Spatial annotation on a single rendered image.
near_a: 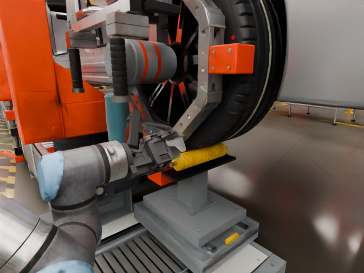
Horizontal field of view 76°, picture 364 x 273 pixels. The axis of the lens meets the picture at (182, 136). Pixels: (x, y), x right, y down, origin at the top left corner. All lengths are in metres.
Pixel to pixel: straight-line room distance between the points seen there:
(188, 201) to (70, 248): 0.72
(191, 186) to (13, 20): 0.95
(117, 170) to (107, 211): 0.87
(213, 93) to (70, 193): 0.43
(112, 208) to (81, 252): 0.95
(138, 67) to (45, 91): 0.53
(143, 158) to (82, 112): 0.68
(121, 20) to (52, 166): 0.34
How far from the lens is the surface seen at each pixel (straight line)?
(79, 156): 0.51
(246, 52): 0.62
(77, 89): 0.90
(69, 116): 1.20
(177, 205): 1.11
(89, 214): 0.54
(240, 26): 0.70
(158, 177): 0.91
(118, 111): 0.89
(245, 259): 1.11
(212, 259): 0.98
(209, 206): 1.12
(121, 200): 1.39
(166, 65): 0.80
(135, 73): 0.76
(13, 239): 0.42
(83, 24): 0.86
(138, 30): 0.61
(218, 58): 0.62
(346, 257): 1.42
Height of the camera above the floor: 0.82
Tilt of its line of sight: 16 degrees down
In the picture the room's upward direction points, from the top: straight up
